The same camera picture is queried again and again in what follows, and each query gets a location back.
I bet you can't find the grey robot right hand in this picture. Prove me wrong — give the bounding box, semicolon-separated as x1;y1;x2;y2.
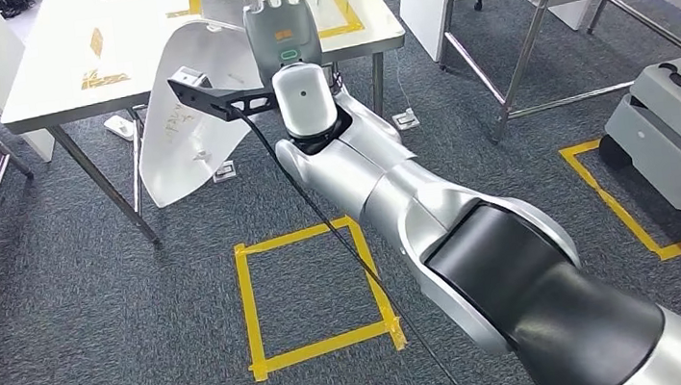
241;0;328;93

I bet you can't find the white plastic shell part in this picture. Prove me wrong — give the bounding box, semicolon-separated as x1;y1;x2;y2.
122;12;283;212

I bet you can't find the steel workbench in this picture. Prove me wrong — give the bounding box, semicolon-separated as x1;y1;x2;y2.
0;0;427;263

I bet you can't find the white floor socket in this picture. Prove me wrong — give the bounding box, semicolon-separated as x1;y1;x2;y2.
210;158;240;185
391;106;422;134

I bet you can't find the wide gold tape mark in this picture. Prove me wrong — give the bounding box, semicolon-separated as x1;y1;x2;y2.
77;65;133;92

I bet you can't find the small gold tape mark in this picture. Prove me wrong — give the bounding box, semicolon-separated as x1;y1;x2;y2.
87;26;108;61

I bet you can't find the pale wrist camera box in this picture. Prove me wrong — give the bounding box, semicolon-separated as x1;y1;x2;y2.
269;58;342;144

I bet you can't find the black camera bracket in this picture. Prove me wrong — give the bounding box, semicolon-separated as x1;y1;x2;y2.
164;56;282;130

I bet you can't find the black cable bundle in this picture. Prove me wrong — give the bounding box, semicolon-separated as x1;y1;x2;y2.
0;0;39;20

